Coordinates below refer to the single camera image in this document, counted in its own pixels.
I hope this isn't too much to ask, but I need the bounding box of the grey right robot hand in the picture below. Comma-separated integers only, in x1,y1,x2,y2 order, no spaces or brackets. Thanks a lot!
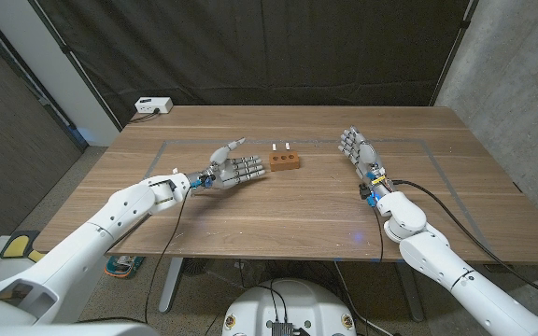
337,125,394,197

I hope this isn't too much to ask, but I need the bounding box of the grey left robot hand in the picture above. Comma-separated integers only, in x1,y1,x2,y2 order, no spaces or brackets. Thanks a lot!
185,137,267,190

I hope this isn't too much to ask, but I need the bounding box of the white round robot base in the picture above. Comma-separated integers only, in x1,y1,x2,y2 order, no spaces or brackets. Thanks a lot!
221,278,358,336

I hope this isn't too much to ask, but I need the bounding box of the wooden block with three holes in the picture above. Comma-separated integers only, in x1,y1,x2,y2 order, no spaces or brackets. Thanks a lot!
268,151,301,173

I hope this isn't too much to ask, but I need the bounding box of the dark round ribbed object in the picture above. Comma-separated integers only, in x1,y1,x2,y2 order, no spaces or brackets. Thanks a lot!
182,258,212,276

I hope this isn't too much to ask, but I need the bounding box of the white power outlet box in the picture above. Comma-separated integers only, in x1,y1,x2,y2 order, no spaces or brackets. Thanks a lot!
134,96,175,115

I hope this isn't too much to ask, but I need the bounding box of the white table leg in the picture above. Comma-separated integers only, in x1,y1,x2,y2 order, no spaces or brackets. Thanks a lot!
159,257,185,314

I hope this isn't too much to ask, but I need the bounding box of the orange and teal floor item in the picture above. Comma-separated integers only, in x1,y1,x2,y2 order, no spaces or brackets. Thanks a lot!
104,255,145,280

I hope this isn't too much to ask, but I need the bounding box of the grey table leg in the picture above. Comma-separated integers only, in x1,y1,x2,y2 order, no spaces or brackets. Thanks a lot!
394,261,425,323

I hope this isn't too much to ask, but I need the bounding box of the black backdrop stand pole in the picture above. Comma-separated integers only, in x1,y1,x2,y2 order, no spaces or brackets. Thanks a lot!
430,0,480,107
28,0,123,132

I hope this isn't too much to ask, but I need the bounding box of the yellow and black pad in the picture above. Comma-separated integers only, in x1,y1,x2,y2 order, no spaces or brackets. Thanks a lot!
0,231,49,263

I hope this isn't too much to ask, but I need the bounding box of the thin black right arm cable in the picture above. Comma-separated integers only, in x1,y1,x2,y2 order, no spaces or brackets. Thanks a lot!
371,204,386,263

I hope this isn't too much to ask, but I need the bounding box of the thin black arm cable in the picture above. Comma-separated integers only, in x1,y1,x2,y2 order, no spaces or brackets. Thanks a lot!
371,204,386,263
76,186,193,325

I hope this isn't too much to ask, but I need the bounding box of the black power outlet cord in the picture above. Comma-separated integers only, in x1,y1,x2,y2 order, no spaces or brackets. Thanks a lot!
128,109,161,124

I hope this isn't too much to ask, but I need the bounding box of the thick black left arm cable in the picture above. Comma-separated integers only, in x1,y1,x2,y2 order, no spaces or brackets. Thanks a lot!
109,213,153,251

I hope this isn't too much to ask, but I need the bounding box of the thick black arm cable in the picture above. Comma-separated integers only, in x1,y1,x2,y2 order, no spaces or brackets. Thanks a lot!
391,179,538,305
109,213,153,251

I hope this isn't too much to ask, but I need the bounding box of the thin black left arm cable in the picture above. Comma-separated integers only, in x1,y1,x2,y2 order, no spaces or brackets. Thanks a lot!
76,186,193,325

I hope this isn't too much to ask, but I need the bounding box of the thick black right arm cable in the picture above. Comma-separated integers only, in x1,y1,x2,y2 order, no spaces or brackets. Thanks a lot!
391,179,538,305

